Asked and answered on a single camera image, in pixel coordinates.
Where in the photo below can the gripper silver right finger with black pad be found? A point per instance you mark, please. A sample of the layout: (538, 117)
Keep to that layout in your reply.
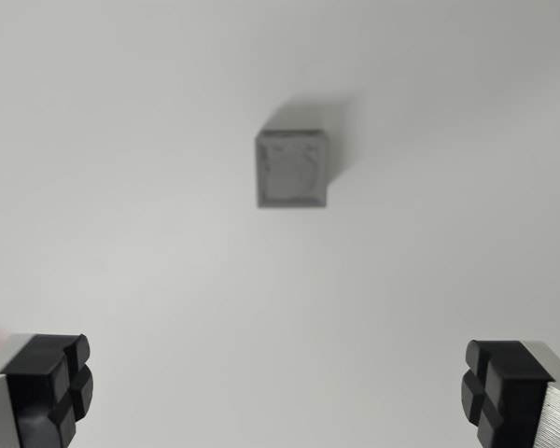
(518, 392)

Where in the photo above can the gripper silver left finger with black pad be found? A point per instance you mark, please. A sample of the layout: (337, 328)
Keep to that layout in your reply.
(37, 387)

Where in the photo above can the grey embossed cube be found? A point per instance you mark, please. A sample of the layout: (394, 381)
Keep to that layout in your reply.
(291, 172)

